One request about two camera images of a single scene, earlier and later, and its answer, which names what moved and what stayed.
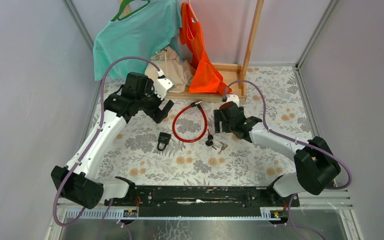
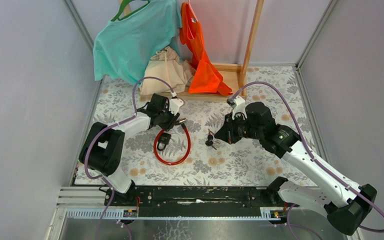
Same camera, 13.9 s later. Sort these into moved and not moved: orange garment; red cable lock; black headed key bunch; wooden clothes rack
Moved: red cable lock
Not moved: wooden clothes rack; black headed key bunch; orange garment
